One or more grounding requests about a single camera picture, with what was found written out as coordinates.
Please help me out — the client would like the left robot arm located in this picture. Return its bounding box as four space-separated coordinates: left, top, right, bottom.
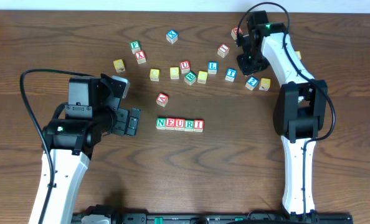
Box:
29 73 141 223

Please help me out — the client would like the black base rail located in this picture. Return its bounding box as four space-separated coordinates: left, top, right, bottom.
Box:
71 212 353 224

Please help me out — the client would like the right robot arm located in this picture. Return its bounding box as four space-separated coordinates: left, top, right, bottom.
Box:
236 9 332 222

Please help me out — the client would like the blue X block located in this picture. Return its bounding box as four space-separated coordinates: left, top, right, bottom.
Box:
166 30 178 44

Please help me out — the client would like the blue 2 block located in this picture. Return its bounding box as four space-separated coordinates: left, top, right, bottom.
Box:
245 76 259 91

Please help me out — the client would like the red A block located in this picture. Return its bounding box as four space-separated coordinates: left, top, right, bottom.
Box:
156 93 169 107

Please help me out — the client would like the blue L block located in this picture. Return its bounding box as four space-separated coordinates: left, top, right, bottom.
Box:
207 62 218 75

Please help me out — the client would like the red block top right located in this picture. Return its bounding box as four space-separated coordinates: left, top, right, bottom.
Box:
231 27 243 40

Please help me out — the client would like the red Y block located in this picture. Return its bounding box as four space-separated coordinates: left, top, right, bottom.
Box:
135 50 146 64

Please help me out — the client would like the blue T block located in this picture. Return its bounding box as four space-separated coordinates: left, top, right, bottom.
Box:
225 68 237 82

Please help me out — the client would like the green R block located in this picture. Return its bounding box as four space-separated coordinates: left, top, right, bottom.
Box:
184 119 194 132

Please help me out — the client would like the yellow block far left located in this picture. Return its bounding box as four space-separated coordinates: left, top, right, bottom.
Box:
113 59 125 73

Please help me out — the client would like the yellow block beside 2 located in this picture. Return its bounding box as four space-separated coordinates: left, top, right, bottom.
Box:
259 78 271 91

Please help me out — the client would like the red i block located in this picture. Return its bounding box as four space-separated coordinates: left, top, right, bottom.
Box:
193 119 204 133
217 44 230 58

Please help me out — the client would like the yellow block beside B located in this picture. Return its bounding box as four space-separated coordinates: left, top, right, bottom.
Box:
197 71 208 84

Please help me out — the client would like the yellow block centre left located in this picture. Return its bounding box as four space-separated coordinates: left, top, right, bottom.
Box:
169 67 179 80

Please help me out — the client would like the yellow block beside U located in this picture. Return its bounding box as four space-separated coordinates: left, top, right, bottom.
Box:
149 68 160 82

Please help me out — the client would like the green B block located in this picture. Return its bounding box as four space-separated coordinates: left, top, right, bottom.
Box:
184 71 197 85

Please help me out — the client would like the red E block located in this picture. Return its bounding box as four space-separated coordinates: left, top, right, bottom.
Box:
165 118 176 130

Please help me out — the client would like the green F block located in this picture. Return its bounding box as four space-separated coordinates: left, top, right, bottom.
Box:
130 40 141 54

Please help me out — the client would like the red u block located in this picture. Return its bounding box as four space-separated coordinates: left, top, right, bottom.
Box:
179 60 191 74
174 118 185 131

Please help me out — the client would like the green N block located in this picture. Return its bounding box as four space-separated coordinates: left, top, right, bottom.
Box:
156 118 166 129

